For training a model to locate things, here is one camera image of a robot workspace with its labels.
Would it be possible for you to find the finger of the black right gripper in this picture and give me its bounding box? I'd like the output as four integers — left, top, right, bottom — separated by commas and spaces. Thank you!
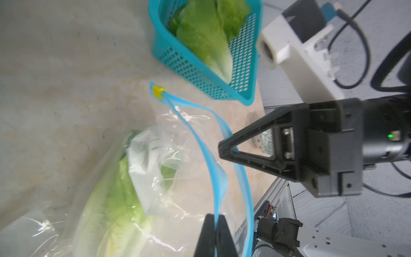
218, 103, 309, 182

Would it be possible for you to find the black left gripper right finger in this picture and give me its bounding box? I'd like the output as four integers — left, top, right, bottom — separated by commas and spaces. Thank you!
216, 215, 238, 257

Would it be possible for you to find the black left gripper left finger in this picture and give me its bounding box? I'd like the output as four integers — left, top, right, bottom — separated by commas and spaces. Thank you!
193, 214, 216, 257

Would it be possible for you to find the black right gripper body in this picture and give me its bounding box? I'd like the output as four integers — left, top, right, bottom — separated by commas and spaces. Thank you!
302, 94, 411, 198

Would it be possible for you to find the clear zipper bag blue seal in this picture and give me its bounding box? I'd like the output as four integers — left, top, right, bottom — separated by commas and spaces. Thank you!
1, 84, 254, 257

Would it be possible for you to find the chinese cabbage dark green leafy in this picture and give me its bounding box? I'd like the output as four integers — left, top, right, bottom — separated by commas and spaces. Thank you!
72, 128, 179, 257

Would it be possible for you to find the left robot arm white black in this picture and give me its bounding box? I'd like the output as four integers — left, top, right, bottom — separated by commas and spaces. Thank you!
194, 214, 411, 257

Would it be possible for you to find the chinese cabbage front pale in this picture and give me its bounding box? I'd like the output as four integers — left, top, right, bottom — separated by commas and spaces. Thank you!
167, 0, 252, 84

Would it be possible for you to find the teal plastic basket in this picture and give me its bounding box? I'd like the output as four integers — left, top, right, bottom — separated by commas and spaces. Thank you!
148, 1, 262, 106

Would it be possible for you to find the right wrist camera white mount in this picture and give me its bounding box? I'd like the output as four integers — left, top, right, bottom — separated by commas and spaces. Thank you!
256, 1, 345, 103

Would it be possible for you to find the aluminium rail frame front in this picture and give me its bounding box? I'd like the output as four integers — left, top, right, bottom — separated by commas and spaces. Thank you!
253, 178, 296, 257

